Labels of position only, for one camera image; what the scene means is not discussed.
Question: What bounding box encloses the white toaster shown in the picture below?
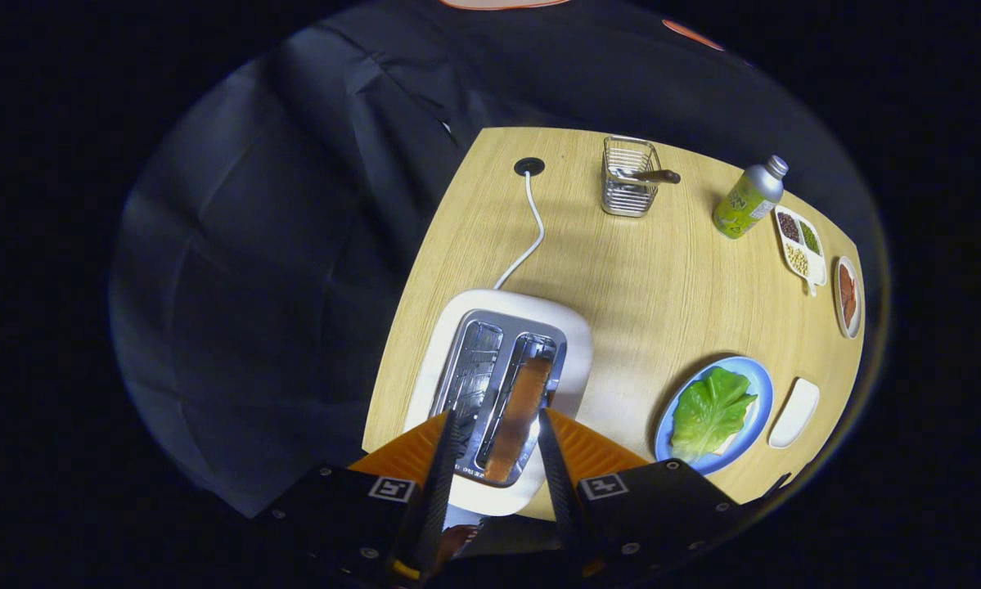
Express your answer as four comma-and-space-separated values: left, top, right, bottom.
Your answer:
403, 289, 595, 518

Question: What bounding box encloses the green label metal bottle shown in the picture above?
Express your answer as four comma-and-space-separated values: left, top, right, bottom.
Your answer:
712, 155, 790, 241

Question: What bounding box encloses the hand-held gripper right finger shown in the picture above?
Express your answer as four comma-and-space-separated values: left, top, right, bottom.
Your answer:
537, 407, 745, 578

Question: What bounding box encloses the white power cable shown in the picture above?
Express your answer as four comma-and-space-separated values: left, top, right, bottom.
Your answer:
493, 170, 546, 291

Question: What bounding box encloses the black backdrop cloth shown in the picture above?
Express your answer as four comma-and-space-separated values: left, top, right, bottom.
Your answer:
110, 0, 892, 524

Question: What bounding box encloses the metal wire basket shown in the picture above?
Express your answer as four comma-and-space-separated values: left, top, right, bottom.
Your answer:
601, 135, 663, 218

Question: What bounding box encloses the white square plate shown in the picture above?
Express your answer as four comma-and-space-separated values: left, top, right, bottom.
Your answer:
767, 377, 821, 450

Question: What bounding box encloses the green lettuce leaf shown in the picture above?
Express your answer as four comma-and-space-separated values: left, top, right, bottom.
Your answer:
671, 366, 759, 464

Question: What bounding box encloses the blue round plate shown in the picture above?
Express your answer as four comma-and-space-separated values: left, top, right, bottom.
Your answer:
654, 355, 775, 477

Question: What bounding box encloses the brown handled utensil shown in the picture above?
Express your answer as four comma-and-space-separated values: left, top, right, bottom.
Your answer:
613, 168, 682, 186

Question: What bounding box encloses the white divided bean dish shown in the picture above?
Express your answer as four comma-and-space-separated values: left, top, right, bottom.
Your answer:
773, 205, 828, 297

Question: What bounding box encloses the white round meat plate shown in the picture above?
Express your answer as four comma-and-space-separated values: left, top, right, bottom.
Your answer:
833, 255, 863, 340

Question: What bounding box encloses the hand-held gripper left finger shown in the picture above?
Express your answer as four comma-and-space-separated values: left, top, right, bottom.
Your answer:
253, 409, 466, 586

